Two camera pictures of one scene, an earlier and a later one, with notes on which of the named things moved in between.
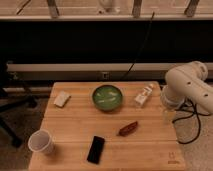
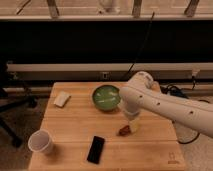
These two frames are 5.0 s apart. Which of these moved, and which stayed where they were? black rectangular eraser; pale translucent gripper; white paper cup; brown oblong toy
Moved: pale translucent gripper
Stayed: black rectangular eraser; brown oblong toy; white paper cup
